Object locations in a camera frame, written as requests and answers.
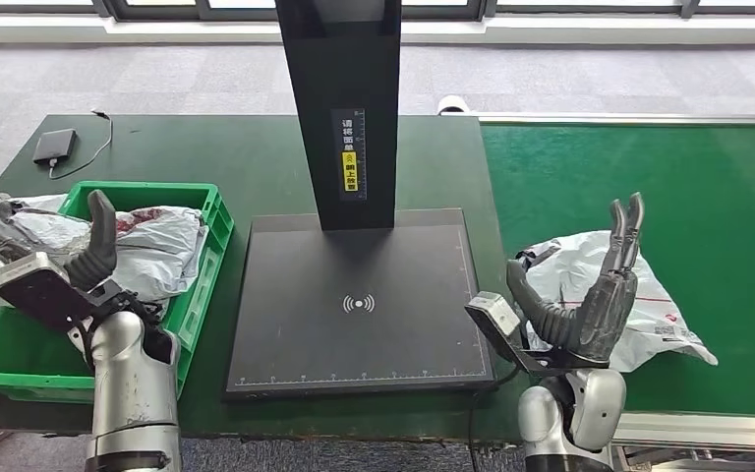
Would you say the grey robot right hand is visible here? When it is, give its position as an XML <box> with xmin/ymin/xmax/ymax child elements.
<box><xmin>506</xmin><ymin>192</ymin><xmax>646</xmax><ymax>366</ymax></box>

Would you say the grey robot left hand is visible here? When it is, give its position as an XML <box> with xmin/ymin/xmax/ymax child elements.
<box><xmin>0</xmin><ymin>182</ymin><xmax>118</xmax><ymax>292</ymax></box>

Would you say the grey parcel bag red print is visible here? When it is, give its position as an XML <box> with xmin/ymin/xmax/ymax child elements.
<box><xmin>0</xmin><ymin>206</ymin><xmax>209</xmax><ymax>308</ymax></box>

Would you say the white parcel bag red logo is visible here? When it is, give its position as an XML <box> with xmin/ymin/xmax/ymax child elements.
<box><xmin>515</xmin><ymin>229</ymin><xmax>720</xmax><ymax>374</ymax></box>

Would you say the white parcel bag black print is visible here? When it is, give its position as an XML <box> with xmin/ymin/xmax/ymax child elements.
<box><xmin>0</xmin><ymin>194</ymin><xmax>70</xmax><ymax>340</ymax></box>

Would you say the green conveyor belt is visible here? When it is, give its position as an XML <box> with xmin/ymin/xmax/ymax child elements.
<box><xmin>478</xmin><ymin>113</ymin><xmax>755</xmax><ymax>450</ymax></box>

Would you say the black inbound scanner machine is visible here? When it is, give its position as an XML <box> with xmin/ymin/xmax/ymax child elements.
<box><xmin>224</xmin><ymin>0</ymin><xmax>497</xmax><ymax>400</ymax></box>

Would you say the black power bank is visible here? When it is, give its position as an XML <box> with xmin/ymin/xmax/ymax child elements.
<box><xmin>31</xmin><ymin>128</ymin><xmax>78</xmax><ymax>165</ymax></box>

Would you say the green plastic crate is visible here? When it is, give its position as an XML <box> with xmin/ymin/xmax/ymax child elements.
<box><xmin>0</xmin><ymin>181</ymin><xmax>236</xmax><ymax>403</ymax></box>

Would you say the dark green table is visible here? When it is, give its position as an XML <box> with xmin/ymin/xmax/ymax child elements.
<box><xmin>0</xmin><ymin>115</ymin><xmax>541</xmax><ymax>441</ymax></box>

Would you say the yellow black instruction label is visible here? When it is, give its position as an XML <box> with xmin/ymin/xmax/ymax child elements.
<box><xmin>330</xmin><ymin>107</ymin><xmax>369</xmax><ymax>202</ymax></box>

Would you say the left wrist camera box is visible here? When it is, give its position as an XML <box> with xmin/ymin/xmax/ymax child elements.
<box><xmin>0</xmin><ymin>252</ymin><xmax>128</xmax><ymax>334</ymax></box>

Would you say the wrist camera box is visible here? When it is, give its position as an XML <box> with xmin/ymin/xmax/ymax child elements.
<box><xmin>0</xmin><ymin>252</ymin><xmax>128</xmax><ymax>334</ymax></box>
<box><xmin>465</xmin><ymin>291</ymin><xmax>610</xmax><ymax>380</ymax></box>

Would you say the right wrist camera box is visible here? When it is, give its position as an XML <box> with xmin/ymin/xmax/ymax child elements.
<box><xmin>465</xmin><ymin>291</ymin><xmax>610</xmax><ymax>380</ymax></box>

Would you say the black right camera cable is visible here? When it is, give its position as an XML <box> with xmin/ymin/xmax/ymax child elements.
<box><xmin>465</xmin><ymin>368</ymin><xmax>522</xmax><ymax>472</ymax></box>

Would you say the dark window frame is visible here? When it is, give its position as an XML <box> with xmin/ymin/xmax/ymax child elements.
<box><xmin>0</xmin><ymin>0</ymin><xmax>755</xmax><ymax>24</ymax></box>

